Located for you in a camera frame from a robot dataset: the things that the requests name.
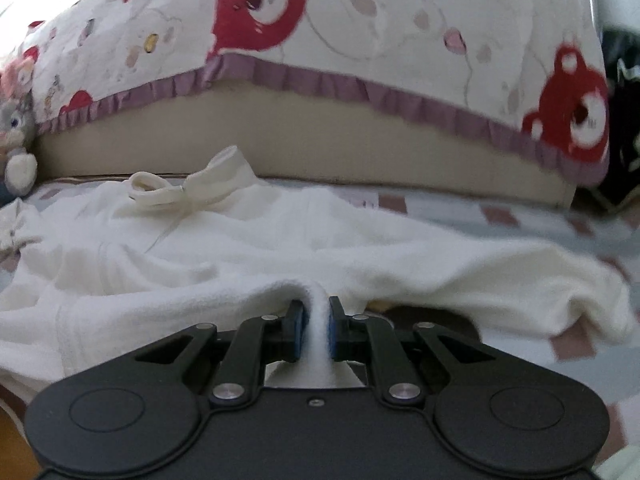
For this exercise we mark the grey rabbit plush toy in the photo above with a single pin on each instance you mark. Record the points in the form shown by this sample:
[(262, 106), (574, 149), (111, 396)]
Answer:
[(20, 170)]

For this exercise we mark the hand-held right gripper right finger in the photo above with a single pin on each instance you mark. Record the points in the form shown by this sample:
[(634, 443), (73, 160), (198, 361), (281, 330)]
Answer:
[(331, 330)]

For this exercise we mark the checked floor mat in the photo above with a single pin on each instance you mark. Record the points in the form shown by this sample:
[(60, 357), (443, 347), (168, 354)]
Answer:
[(550, 230)]

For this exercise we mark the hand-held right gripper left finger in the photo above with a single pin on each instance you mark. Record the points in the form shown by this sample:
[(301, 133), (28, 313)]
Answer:
[(299, 330)]

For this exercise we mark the dark cloth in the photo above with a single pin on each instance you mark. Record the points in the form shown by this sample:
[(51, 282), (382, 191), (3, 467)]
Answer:
[(620, 110)]

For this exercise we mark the bear print bed cover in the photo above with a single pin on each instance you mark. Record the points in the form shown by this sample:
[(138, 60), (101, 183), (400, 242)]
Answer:
[(375, 35)]

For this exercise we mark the pink plush toy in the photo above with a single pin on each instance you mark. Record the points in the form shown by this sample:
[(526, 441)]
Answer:
[(15, 77)]

